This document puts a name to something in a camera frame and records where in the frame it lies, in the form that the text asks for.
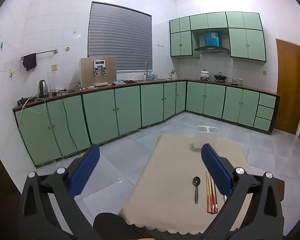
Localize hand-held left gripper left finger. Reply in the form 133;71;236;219
18;144;102;240

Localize red and gold chopstick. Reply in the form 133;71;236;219
212;181;218;213
206;171;210;213
209;173;216;214
207;172;213;214

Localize black spoon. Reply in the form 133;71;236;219
192;176;201;204

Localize beige water dispenser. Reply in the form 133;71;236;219
80;57;117;88

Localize grey window blind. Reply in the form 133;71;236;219
88;2;153;73

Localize white cable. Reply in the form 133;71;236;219
18;97;47;140

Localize glass jars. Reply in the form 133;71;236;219
227;76;244;85

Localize black towel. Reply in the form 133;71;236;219
23;53;37;71

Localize metal towel bar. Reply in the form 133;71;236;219
21;49;58;61

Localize clear glass pitcher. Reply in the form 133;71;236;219
47;71;57;96

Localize green upper cabinets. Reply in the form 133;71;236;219
169;12;267;65

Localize steel electric kettle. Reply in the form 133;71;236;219
38;80;50;99

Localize white utensil holder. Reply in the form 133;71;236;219
193;125;220;149

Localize wooden door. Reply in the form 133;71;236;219
275;39;300;135

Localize range hood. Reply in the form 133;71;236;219
194;31;230;55

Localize beige tablecloth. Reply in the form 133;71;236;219
118;134;255;235

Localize green lower cabinets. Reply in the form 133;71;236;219
13;79;280;168

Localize green cabinets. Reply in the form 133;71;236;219
13;79;280;168
169;12;267;65

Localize person's leg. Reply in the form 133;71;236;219
93;212;147;240

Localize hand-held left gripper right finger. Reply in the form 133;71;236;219
201;143;284;240

